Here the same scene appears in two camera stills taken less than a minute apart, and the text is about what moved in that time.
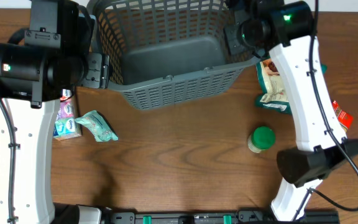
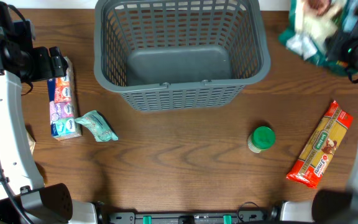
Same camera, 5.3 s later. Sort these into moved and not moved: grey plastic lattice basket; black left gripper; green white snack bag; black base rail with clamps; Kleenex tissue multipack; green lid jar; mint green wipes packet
Moved: green white snack bag; grey plastic lattice basket; black left gripper
Not moved: mint green wipes packet; Kleenex tissue multipack; black base rail with clamps; green lid jar
